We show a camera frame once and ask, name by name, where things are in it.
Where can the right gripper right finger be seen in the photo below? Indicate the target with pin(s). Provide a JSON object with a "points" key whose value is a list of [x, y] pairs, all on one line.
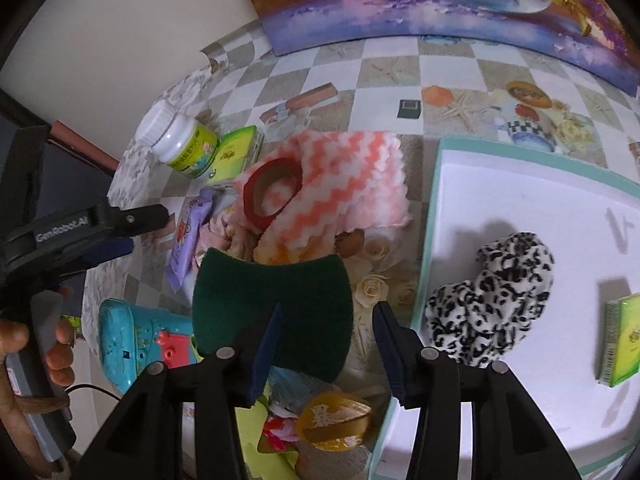
{"points": [[511, 437]]}

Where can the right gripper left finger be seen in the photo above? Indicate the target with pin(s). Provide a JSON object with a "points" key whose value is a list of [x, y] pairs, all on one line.
{"points": [[142, 438]]}

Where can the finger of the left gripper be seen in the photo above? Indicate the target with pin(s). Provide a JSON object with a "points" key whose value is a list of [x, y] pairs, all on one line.
{"points": [[109, 250], [136, 221]]}

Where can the purple cartoon snack packet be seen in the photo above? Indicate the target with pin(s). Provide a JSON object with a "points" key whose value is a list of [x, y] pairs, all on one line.
{"points": [[193, 214]]}

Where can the pink fabric scrunchie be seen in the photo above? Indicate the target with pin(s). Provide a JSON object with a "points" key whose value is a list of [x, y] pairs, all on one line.
{"points": [[227, 235]]}

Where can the black white leopard scrunchie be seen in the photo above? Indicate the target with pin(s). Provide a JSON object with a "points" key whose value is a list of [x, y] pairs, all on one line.
{"points": [[477, 321]]}

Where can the green tissue pack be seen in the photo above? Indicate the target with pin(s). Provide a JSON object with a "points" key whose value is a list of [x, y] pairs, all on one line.
{"points": [[237, 151]]}

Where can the green yellow sponge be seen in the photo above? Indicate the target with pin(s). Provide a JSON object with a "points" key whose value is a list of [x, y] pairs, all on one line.
{"points": [[231, 295]]}

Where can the red white small plush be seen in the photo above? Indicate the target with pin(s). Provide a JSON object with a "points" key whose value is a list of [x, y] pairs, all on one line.
{"points": [[278, 435]]}

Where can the red tape roll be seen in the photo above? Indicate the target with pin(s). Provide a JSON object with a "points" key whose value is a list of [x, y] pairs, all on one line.
{"points": [[269, 189]]}

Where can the yellow round tin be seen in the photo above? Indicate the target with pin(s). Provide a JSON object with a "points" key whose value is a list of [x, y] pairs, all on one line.
{"points": [[334, 422]]}

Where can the pink white fuzzy cloth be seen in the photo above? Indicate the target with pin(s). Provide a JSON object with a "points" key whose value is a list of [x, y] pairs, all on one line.
{"points": [[351, 181]]}

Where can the light blue face mask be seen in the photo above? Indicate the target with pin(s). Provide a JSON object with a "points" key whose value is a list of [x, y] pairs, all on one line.
{"points": [[290, 391]]}

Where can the person's left hand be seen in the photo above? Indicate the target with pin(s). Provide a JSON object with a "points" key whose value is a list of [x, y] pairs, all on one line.
{"points": [[36, 368]]}

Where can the teal plush toy cube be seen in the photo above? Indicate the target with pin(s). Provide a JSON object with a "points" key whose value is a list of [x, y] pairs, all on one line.
{"points": [[132, 337]]}

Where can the white pill bottle green label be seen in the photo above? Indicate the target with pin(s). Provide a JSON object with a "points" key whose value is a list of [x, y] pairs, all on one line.
{"points": [[178, 140]]}

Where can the white tray teal rim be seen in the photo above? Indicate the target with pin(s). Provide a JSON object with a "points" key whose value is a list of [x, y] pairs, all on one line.
{"points": [[520, 361]]}

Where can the floral canvas painting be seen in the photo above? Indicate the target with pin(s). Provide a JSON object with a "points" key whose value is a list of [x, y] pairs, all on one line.
{"points": [[599, 36]]}

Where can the patterned tablecloth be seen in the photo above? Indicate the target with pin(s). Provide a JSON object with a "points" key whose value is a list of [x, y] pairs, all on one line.
{"points": [[420, 88]]}

